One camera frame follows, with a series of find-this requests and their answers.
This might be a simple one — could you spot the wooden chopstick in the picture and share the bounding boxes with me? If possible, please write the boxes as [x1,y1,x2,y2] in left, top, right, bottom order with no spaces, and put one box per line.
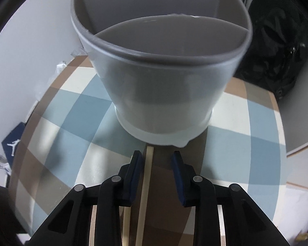
[122,207,131,246]
[135,146,154,246]

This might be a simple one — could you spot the wooden chopstick in pile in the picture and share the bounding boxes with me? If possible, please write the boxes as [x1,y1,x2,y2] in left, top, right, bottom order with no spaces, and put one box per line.
[122,207,131,246]

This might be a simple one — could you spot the navy Jordan shoe box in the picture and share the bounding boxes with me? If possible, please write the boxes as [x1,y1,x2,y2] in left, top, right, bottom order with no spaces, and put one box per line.
[1,122,25,167]

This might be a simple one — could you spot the clear plastic bags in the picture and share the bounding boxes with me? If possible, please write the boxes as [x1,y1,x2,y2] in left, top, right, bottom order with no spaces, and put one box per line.
[35,46,87,101]

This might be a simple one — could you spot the grey divided utensil holder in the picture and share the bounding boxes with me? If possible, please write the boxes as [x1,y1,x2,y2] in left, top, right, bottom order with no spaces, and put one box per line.
[71,0,253,148]

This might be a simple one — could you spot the black backpack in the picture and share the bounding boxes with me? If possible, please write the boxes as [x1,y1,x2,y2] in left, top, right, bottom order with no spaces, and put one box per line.
[235,0,308,100]

